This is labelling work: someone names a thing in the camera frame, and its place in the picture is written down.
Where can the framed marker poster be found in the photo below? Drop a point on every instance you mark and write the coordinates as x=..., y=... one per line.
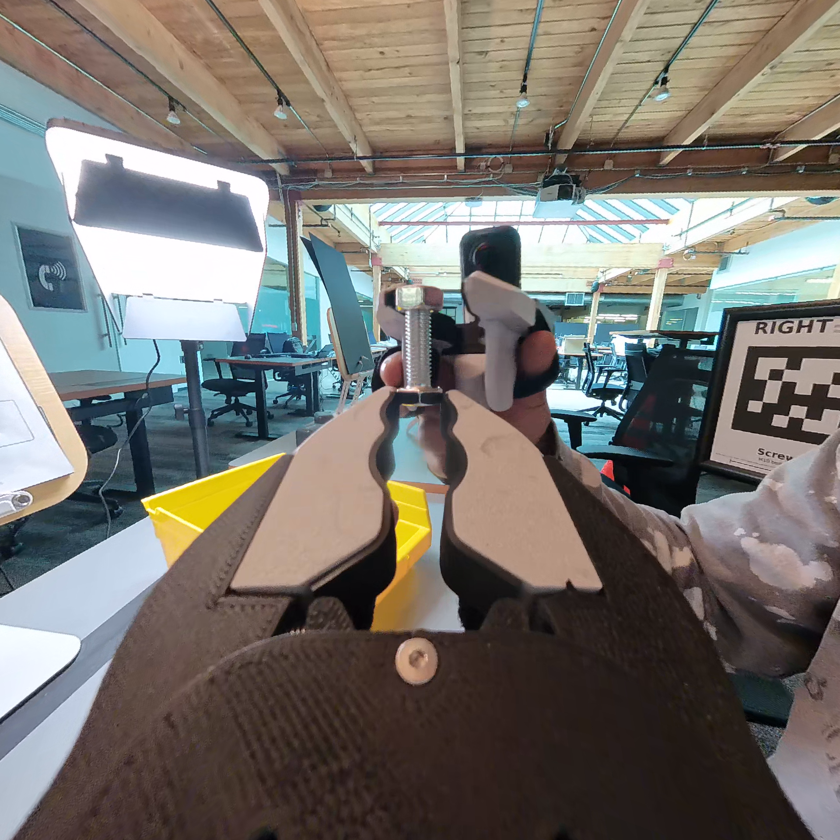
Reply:
x=722, y=394

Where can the printed instruction sheet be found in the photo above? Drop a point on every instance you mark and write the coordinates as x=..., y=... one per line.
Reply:
x=26, y=433

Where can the person's torso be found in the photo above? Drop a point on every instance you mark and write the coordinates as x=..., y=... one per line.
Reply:
x=814, y=754

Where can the studio light panel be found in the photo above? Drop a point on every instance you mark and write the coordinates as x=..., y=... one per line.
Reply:
x=170, y=262

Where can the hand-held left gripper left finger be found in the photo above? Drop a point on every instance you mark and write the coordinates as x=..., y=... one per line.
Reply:
x=315, y=512

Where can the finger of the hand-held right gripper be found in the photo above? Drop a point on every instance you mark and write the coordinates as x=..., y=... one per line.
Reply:
x=387, y=315
x=499, y=315

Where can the ceiling projector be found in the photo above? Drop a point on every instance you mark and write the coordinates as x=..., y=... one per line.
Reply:
x=559, y=195

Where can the person's right forearm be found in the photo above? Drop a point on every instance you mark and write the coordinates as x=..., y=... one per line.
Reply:
x=735, y=558

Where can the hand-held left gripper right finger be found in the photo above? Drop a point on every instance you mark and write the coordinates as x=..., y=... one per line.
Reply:
x=518, y=518

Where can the black flag panel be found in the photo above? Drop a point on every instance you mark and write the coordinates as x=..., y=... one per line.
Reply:
x=341, y=302

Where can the yellow plastic bin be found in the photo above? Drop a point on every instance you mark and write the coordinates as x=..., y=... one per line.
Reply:
x=197, y=505

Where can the black track spotlight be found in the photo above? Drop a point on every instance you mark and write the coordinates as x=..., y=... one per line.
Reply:
x=661, y=93
x=280, y=110
x=522, y=100
x=172, y=117

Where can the wooden board stand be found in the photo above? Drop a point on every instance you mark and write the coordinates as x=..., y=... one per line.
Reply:
x=348, y=387

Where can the dark wall picture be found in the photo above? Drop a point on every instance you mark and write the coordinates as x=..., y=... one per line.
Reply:
x=49, y=269

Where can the steel hex bolt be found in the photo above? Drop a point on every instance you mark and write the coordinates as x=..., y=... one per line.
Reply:
x=418, y=348

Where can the grey desk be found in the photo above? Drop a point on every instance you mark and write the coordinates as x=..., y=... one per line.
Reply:
x=262, y=451

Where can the orange cone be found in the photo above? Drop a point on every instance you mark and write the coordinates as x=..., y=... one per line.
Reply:
x=615, y=476

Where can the black light stand pole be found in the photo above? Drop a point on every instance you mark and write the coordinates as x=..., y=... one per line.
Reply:
x=195, y=407

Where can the person's right hand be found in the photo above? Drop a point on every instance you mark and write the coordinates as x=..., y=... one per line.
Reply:
x=535, y=361

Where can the black office chair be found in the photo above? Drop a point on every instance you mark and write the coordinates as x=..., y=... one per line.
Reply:
x=669, y=420
x=229, y=387

